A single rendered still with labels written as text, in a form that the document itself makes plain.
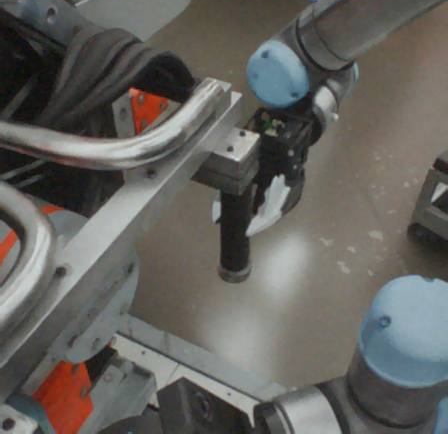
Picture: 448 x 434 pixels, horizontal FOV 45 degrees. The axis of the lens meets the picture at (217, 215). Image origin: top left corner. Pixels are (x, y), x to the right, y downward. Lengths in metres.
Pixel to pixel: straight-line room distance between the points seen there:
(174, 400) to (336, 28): 0.40
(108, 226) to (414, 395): 0.26
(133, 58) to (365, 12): 0.23
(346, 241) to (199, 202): 0.51
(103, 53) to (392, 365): 0.36
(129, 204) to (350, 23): 0.29
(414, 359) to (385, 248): 1.40
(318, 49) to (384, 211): 1.33
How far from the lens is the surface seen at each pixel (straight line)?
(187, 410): 0.40
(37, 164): 0.80
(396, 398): 0.45
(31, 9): 0.58
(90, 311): 0.53
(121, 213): 0.44
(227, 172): 0.54
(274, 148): 0.65
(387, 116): 2.35
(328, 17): 0.60
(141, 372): 1.31
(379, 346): 0.41
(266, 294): 1.60
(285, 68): 0.62
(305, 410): 0.49
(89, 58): 0.52
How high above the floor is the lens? 1.28
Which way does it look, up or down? 45 degrees down
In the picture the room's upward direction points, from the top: straight up
